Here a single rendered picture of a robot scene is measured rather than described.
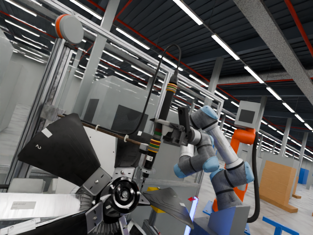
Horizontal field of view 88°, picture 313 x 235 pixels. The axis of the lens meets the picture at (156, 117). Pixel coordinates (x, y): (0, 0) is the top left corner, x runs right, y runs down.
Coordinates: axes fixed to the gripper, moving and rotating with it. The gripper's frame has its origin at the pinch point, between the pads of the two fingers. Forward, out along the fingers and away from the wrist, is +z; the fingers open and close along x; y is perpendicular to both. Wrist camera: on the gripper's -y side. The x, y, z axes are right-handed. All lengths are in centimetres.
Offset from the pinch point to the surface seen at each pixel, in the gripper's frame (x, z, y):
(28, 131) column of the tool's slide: 56, 41, 25
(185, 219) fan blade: -9.4, -22.1, 35.9
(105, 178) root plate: 1.9, 11.9, 26.1
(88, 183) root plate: 4.4, 16.5, 29.4
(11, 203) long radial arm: 8, 36, 38
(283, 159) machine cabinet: 277, -1020, -45
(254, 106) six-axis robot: 145, -352, -118
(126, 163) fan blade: 8.1, 2.5, 21.3
